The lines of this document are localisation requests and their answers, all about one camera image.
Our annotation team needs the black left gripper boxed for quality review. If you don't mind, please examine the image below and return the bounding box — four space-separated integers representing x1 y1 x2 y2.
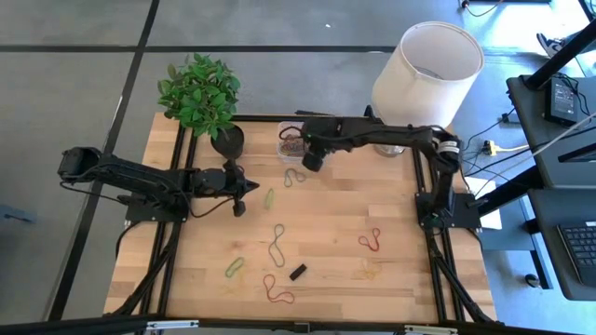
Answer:
197 159 261 218

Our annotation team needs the thin teal rubber band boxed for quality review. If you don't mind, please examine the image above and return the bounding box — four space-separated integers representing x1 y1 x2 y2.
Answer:
284 167 307 188
267 222 286 269

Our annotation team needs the thin red rubber band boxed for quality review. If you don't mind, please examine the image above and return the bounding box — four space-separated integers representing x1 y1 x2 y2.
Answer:
357 227 382 253
280 133 305 151
262 274 296 305

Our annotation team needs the clear plastic bin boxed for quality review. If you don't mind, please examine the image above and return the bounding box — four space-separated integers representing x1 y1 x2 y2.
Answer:
277 120 328 164

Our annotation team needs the wide black rubber band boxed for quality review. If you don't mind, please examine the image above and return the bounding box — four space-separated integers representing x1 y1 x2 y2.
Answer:
288 262 309 282

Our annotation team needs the yellow rubber band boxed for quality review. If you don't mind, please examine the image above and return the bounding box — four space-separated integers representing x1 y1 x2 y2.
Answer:
218 274 248 299
358 259 385 282

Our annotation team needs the green artificial plant black pot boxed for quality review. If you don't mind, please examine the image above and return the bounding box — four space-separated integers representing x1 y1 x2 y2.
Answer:
156 53 246 160

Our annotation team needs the white shade silver table lamp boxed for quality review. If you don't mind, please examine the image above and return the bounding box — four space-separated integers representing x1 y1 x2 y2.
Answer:
371 20 485 157

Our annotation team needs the white paper sheet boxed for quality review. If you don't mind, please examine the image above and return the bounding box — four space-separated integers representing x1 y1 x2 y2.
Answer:
465 176 504 232

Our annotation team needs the black desk support beam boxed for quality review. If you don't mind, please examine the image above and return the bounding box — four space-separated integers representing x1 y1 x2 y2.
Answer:
467 165 536 218

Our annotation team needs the grey chair leg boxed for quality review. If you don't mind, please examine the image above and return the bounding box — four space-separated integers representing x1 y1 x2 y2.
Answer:
0 204 37 225

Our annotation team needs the black desk with keyboard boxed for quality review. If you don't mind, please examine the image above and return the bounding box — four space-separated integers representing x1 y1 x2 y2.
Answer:
525 188 596 302

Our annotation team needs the black device box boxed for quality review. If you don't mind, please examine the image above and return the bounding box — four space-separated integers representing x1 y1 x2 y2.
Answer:
544 76 583 126

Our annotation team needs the person's shoe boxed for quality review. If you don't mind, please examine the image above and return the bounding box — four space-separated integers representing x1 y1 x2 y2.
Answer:
535 32 568 60

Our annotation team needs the black stand pole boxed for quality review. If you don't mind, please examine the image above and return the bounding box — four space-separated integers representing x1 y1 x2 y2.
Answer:
523 20 596 90

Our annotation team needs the black keyboard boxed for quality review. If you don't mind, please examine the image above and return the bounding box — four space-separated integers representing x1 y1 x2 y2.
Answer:
556 221 596 289

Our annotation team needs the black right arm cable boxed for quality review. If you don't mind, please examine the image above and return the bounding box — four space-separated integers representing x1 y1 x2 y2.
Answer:
278 124 306 143

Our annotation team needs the black aluminium frame rail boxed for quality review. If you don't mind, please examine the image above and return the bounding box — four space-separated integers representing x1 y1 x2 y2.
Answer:
227 114 384 125
421 134 467 323
408 134 448 323
139 125 186 315
0 315 596 335
157 133 199 315

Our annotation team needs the silver aluminium bracket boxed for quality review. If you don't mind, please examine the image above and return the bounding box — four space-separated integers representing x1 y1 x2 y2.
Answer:
145 319 200 332
403 324 460 335

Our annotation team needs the black diagonal frame strut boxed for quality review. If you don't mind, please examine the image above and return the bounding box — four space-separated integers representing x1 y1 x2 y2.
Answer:
111 241 181 317
427 239 497 325

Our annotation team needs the white cable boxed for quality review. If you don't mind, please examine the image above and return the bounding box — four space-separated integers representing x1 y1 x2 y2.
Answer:
496 111 596 154

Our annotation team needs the black cable with plug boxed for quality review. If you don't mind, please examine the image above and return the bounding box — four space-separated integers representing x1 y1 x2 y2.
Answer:
459 0 505 19

